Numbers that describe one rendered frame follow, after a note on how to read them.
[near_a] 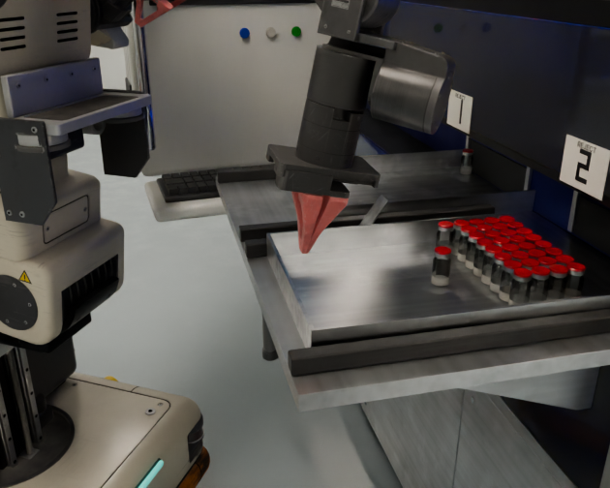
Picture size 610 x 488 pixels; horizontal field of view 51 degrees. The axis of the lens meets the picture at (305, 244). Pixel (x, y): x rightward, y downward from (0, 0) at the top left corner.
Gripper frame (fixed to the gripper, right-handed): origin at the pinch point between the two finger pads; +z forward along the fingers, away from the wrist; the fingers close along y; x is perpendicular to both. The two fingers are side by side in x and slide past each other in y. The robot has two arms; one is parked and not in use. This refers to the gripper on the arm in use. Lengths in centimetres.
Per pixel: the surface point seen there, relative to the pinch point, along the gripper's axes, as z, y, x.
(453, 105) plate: -10, 35, 43
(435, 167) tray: 3, 40, 53
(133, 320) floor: 106, -7, 163
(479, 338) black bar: 4.9, 17.6, -8.9
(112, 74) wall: 83, -26, 542
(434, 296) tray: 6.5, 18.3, 2.9
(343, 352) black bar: 7.4, 3.3, -8.8
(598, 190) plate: -9.1, 35.4, 3.0
